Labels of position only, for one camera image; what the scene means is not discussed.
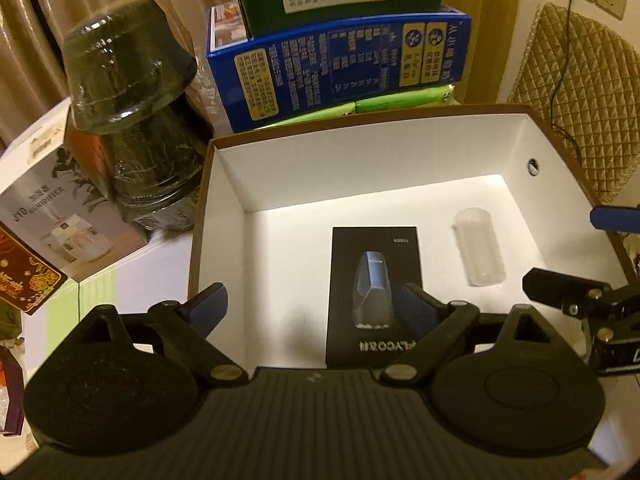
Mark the clear plastic cup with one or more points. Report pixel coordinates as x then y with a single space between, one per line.
478 246

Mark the blue milk carton box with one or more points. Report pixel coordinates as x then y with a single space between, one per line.
279 76

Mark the dark green glass jar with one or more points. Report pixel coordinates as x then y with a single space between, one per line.
136 124

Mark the quilted beige chair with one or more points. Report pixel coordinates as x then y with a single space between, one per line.
583 79

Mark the black Flyco shaver box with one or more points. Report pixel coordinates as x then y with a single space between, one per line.
370 265

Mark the red greeting card box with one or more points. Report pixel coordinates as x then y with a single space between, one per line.
27 280

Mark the brown cardboard box white inside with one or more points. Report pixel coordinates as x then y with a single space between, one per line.
270 200

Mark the green packaged item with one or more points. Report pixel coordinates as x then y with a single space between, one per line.
423 97

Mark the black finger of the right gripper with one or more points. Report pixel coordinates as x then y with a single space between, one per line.
615 218
580 297

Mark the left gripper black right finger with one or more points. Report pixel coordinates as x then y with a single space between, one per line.
441 332

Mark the white humidifier box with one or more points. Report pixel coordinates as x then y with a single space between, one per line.
52 206

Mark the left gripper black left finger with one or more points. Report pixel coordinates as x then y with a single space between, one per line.
184 328

